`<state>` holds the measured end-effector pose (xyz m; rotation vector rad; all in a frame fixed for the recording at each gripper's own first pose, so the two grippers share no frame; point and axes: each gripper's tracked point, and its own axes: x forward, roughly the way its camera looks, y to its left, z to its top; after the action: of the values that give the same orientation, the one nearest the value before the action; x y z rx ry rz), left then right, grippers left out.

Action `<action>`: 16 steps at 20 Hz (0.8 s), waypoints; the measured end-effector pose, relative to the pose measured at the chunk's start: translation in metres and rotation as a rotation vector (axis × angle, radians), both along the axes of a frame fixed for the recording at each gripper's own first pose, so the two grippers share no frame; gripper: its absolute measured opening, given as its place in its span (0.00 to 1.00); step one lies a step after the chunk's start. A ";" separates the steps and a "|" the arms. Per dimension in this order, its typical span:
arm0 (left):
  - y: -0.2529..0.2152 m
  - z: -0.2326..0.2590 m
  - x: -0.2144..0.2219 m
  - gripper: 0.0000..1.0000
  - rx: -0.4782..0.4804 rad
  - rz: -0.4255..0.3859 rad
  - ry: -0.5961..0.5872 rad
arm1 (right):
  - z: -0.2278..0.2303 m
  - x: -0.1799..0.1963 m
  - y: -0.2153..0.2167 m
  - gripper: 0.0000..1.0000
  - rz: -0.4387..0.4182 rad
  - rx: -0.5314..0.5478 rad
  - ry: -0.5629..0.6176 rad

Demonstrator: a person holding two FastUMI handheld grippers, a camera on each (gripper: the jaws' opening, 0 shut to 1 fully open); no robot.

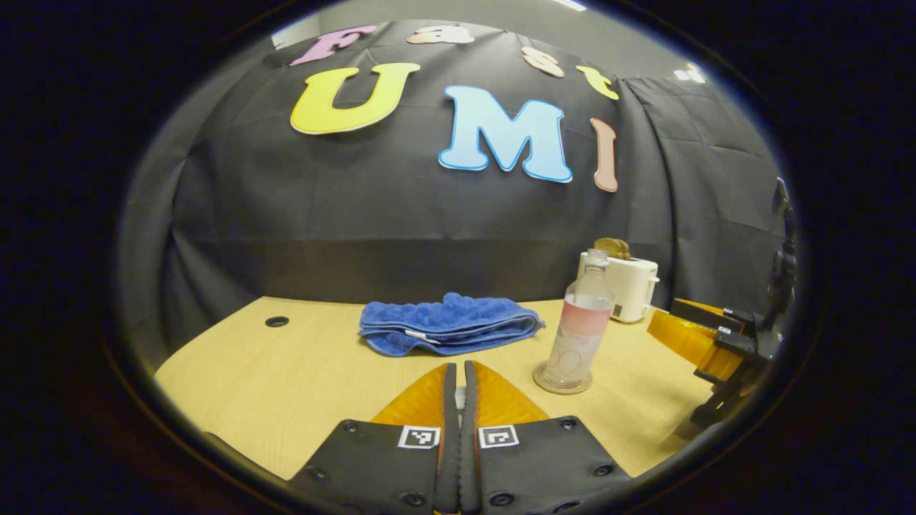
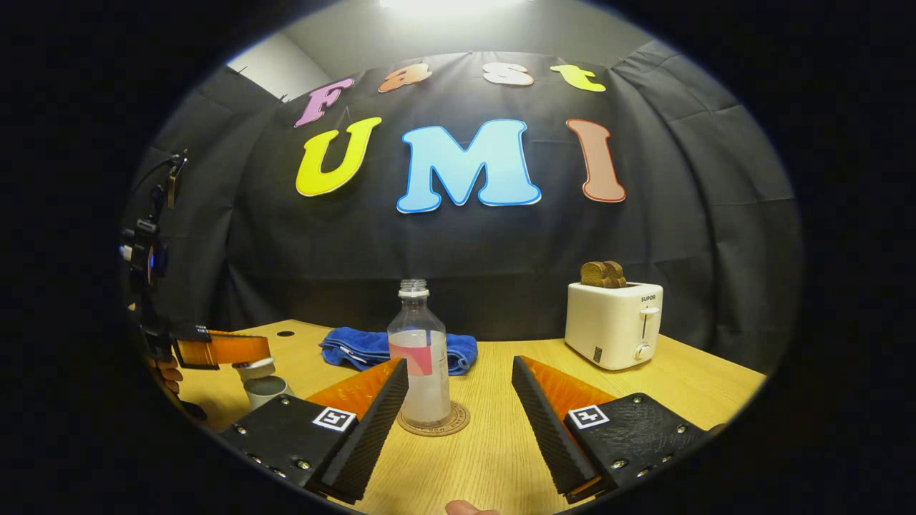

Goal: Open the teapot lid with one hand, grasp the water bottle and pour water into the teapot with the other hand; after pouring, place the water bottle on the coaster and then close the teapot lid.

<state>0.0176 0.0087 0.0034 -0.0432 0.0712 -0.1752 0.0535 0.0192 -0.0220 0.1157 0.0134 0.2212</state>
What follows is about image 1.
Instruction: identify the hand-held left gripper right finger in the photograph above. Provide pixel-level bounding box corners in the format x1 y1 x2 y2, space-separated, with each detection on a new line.
462 360 634 515

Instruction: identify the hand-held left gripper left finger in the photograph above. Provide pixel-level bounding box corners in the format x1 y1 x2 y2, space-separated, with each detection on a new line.
286 361 460 515

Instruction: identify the round wooden coaster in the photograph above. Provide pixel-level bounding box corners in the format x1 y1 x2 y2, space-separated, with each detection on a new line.
532 360 594 395

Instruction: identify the clear water bottle pink label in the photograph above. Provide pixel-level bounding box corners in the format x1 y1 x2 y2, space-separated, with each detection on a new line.
542 248 616 391

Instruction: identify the white toaster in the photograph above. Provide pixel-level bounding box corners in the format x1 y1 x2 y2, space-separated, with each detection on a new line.
577 250 660 324

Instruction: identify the blue folded towel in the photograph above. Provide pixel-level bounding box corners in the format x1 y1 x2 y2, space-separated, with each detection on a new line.
358 292 546 357

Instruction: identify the black backdrop cloth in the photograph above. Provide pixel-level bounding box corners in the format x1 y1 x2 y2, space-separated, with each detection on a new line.
118 20 788 358

